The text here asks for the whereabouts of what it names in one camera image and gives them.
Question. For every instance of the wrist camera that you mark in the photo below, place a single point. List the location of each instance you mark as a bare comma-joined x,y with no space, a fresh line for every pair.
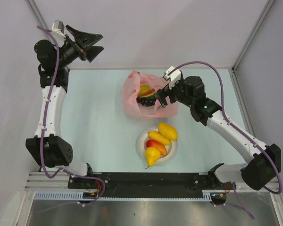
58,28
172,75

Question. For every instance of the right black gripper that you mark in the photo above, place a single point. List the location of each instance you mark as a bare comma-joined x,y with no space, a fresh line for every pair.
162,94

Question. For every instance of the aluminium frame post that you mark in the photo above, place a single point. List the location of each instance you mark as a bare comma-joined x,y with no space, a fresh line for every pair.
257,26
41,18

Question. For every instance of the yellow fake lemon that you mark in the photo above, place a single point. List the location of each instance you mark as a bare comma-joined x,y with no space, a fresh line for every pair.
154,135

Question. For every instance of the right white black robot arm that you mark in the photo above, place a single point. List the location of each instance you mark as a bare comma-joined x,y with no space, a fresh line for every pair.
262,161

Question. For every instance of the aluminium front rail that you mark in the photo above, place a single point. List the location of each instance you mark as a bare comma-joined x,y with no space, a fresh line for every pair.
190,180

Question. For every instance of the yellow fake pear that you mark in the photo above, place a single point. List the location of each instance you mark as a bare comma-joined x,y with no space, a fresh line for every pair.
152,154

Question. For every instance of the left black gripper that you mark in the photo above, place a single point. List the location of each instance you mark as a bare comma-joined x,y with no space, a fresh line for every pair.
89,54

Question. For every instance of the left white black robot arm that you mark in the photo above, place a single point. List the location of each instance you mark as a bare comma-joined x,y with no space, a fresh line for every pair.
47,147

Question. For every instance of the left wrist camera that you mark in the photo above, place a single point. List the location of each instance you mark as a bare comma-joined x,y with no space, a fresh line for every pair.
58,28

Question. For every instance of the black fake grapes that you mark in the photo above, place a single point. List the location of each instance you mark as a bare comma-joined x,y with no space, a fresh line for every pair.
146,101

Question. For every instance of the red orange fake mango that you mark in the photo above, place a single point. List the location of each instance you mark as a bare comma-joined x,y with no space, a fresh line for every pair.
157,145

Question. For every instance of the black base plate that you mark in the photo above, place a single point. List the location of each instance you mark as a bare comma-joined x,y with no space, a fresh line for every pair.
159,185

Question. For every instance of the right aluminium frame post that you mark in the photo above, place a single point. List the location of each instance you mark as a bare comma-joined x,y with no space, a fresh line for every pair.
257,26

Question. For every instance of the fake watermelon slice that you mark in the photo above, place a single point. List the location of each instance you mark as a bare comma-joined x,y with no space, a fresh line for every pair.
151,93

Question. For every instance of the yellow fake mango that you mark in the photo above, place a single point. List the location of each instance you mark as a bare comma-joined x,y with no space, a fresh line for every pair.
168,131

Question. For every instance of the left aluminium frame post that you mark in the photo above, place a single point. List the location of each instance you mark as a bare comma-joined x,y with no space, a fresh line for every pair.
41,18

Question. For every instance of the white paper plate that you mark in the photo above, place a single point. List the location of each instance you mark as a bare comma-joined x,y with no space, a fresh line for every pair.
144,142

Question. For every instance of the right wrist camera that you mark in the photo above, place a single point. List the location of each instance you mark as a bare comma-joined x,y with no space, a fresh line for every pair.
172,75

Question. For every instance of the yellow fake starfruit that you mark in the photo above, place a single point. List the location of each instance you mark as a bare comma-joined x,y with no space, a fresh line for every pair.
144,89

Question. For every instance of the pink plastic bag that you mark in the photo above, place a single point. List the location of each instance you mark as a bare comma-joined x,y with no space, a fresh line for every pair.
129,94

